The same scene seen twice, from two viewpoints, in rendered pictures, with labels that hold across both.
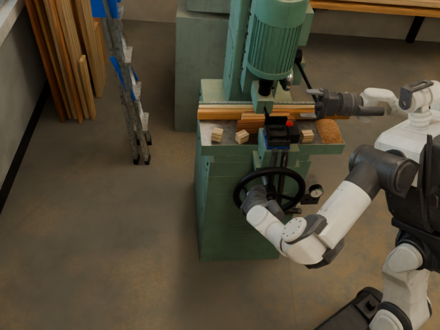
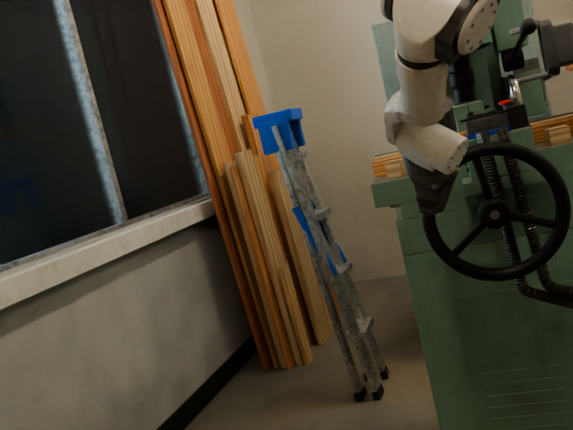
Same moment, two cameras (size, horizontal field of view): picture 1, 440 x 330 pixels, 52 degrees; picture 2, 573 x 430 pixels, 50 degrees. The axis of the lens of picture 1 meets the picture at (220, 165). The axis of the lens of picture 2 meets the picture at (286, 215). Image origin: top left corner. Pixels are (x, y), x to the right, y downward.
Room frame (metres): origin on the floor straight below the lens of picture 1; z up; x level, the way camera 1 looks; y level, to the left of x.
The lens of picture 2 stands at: (-0.15, -0.40, 1.05)
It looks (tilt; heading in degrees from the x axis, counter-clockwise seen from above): 7 degrees down; 27
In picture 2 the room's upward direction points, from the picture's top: 13 degrees counter-clockwise
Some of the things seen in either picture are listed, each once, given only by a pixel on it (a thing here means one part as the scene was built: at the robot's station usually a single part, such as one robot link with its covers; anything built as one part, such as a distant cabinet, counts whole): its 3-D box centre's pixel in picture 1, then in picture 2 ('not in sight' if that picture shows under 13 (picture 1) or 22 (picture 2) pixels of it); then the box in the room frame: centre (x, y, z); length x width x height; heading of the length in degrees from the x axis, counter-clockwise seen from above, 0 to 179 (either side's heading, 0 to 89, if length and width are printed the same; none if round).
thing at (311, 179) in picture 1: (308, 189); not in sight; (1.38, -0.43, 0.58); 0.12 x 0.08 x 0.08; 11
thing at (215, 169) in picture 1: (250, 124); (484, 202); (1.59, -0.12, 0.76); 0.57 x 0.45 x 0.09; 11
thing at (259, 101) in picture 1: (262, 98); (470, 119); (1.49, -0.14, 0.99); 0.14 x 0.07 x 0.09; 11
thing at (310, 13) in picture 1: (298, 23); (506, 21); (1.71, -0.25, 1.23); 0.09 x 0.08 x 0.15; 11
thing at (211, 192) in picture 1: (240, 179); (511, 339); (1.59, -0.12, 0.36); 0.58 x 0.45 x 0.71; 11
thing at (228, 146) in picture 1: (271, 140); (499, 168); (1.37, -0.20, 0.87); 0.61 x 0.30 x 0.06; 101
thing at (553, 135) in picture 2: (306, 136); (558, 135); (1.37, -0.34, 0.92); 0.04 x 0.03 x 0.04; 107
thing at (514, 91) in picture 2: (287, 76); (513, 97); (1.62, -0.24, 1.02); 0.12 x 0.03 x 0.12; 11
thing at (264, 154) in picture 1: (277, 146); (498, 152); (1.29, -0.22, 0.91); 0.15 x 0.14 x 0.09; 101
